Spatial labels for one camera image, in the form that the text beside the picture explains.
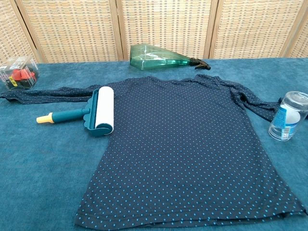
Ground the teal lint roller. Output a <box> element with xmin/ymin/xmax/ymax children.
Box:
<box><xmin>36</xmin><ymin>86</ymin><xmax>115</xmax><ymax>138</ymax></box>

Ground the navy polka dot shirt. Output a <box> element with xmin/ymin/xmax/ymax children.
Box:
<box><xmin>0</xmin><ymin>74</ymin><xmax>308</xmax><ymax>228</ymax></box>

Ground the green plastic spray bottle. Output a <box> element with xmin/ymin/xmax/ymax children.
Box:
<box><xmin>129</xmin><ymin>44</ymin><xmax>212</xmax><ymax>71</ymax></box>

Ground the woven wood screen panel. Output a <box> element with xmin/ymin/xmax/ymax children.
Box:
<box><xmin>287</xmin><ymin>0</ymin><xmax>308</xmax><ymax>58</ymax></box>
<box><xmin>0</xmin><ymin>0</ymin><xmax>40</xmax><ymax>64</ymax></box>
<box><xmin>116</xmin><ymin>0</ymin><xmax>218</xmax><ymax>61</ymax></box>
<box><xmin>210</xmin><ymin>0</ymin><xmax>304</xmax><ymax>60</ymax></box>
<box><xmin>15</xmin><ymin>0</ymin><xmax>125</xmax><ymax>64</ymax></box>

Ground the teal table cloth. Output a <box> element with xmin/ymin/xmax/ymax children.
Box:
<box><xmin>0</xmin><ymin>57</ymin><xmax>308</xmax><ymax>231</ymax></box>

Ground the clear bottle blue label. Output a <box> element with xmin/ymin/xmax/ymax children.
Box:
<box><xmin>268</xmin><ymin>90</ymin><xmax>308</xmax><ymax>141</ymax></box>

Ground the clear box with red items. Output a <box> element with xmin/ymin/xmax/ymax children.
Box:
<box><xmin>0</xmin><ymin>55</ymin><xmax>40</xmax><ymax>91</ymax></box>

